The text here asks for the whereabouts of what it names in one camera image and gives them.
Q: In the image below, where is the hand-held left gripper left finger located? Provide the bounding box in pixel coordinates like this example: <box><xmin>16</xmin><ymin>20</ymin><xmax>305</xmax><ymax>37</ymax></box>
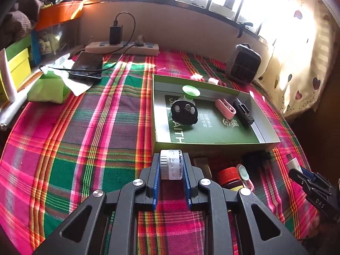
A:
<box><xmin>32</xmin><ymin>153</ymin><xmax>161</xmax><ymax>255</ymax></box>

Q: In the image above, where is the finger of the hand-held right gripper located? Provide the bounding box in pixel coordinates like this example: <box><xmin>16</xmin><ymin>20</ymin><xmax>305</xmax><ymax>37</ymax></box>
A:
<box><xmin>300</xmin><ymin>166</ymin><xmax>332</xmax><ymax>189</ymax></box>
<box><xmin>289</xmin><ymin>169</ymin><xmax>319</xmax><ymax>194</ymax></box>

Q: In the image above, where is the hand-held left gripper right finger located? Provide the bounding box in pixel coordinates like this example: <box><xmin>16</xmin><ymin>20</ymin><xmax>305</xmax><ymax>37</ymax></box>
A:
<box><xmin>183</xmin><ymin>153</ymin><xmax>310</xmax><ymax>255</ymax></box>

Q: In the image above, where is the white wall charger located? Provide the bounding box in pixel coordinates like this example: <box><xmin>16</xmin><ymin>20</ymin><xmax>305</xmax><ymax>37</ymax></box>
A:
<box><xmin>288</xmin><ymin>157</ymin><xmax>303</xmax><ymax>172</ymax></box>

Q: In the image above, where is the small clear jar white lid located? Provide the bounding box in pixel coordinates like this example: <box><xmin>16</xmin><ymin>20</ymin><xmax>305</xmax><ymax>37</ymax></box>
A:
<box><xmin>159</xmin><ymin>149</ymin><xmax>184</xmax><ymax>180</ymax></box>

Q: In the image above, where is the brown bottle red cap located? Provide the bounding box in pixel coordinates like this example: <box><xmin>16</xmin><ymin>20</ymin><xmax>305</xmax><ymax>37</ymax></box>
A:
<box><xmin>217</xmin><ymin>167</ymin><xmax>245</xmax><ymax>192</ymax></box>

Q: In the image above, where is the green cardboard box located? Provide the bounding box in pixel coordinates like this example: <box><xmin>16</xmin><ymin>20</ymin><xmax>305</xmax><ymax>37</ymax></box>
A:
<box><xmin>152</xmin><ymin>74</ymin><xmax>281</xmax><ymax>152</ymax></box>

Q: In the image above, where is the black round disc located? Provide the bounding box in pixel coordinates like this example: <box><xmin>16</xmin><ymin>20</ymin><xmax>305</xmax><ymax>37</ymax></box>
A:
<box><xmin>171</xmin><ymin>99</ymin><xmax>198</xmax><ymax>125</ymax></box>

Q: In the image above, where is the black rectangular device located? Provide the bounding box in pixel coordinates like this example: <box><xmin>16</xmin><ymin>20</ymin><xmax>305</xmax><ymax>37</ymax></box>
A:
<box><xmin>232</xmin><ymin>98</ymin><xmax>255</xmax><ymax>126</ymax></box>

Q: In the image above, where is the pink case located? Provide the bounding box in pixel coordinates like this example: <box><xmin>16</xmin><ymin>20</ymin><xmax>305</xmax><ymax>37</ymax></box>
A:
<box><xmin>215</xmin><ymin>98</ymin><xmax>237</xmax><ymax>120</ymax></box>

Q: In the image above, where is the green white knob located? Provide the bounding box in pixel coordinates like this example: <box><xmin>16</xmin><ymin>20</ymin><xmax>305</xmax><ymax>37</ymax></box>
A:
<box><xmin>178</xmin><ymin>85</ymin><xmax>201</xmax><ymax>104</ymax></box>

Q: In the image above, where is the plaid blanket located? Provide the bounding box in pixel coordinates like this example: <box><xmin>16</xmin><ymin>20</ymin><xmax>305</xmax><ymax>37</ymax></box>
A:
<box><xmin>0</xmin><ymin>50</ymin><xmax>322</xmax><ymax>255</ymax></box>

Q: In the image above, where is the heart print curtain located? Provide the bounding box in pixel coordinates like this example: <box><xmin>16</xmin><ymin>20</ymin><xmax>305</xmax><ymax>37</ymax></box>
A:
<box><xmin>255</xmin><ymin>0</ymin><xmax>338</xmax><ymax>117</ymax></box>

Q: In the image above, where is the grey portable heater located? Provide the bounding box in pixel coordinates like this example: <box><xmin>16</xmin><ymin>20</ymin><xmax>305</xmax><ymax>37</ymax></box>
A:
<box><xmin>226</xmin><ymin>44</ymin><xmax>262</xmax><ymax>85</ymax></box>

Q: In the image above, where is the white tissue paper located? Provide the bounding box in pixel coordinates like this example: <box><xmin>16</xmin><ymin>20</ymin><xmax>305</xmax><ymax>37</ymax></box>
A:
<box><xmin>42</xmin><ymin>54</ymin><xmax>93</xmax><ymax>96</ymax></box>

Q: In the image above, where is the black smartphone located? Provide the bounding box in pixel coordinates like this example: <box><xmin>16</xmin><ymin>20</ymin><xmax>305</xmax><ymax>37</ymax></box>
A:
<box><xmin>68</xmin><ymin>51</ymin><xmax>104</xmax><ymax>80</ymax></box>

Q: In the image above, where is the green tissue packet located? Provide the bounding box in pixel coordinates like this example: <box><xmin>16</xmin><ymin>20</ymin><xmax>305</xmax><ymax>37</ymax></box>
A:
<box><xmin>27</xmin><ymin>74</ymin><xmax>71</xmax><ymax>104</ymax></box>

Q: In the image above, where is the white power strip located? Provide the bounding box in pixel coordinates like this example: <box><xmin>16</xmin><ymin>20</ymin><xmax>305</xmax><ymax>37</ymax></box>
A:
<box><xmin>85</xmin><ymin>41</ymin><xmax>160</xmax><ymax>56</ymax></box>

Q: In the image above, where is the black power adapter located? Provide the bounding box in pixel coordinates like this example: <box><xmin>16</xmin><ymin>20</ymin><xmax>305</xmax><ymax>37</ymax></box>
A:
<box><xmin>109</xmin><ymin>25</ymin><xmax>124</xmax><ymax>45</ymax></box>

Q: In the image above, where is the clear plastic container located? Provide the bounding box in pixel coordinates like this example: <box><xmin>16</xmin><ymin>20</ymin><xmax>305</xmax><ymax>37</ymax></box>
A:
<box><xmin>30</xmin><ymin>20</ymin><xmax>80</xmax><ymax>67</ymax></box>

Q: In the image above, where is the green yellow box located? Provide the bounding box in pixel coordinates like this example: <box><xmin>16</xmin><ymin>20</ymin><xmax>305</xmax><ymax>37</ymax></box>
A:
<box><xmin>0</xmin><ymin>34</ymin><xmax>34</xmax><ymax>100</ymax></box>

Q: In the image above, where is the white tube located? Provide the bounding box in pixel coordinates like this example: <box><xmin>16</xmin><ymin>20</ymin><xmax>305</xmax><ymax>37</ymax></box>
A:
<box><xmin>0</xmin><ymin>49</ymin><xmax>16</xmax><ymax>103</ymax></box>

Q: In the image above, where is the orange box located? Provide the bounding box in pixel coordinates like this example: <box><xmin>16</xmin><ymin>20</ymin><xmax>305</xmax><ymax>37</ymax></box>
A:
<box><xmin>36</xmin><ymin>1</ymin><xmax>84</xmax><ymax>31</ymax></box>

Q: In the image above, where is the brown checked cloth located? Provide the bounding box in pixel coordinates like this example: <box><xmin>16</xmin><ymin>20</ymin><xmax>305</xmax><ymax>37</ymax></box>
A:
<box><xmin>0</xmin><ymin>11</ymin><xmax>38</xmax><ymax>51</ymax></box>

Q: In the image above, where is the black window handle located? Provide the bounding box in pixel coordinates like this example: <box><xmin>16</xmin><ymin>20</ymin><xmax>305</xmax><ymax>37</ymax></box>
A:
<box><xmin>238</xmin><ymin>21</ymin><xmax>253</xmax><ymax>39</ymax></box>

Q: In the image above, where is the black charging cable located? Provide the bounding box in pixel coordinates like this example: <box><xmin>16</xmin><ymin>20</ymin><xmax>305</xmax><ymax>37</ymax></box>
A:
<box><xmin>40</xmin><ymin>12</ymin><xmax>139</xmax><ymax>73</ymax></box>

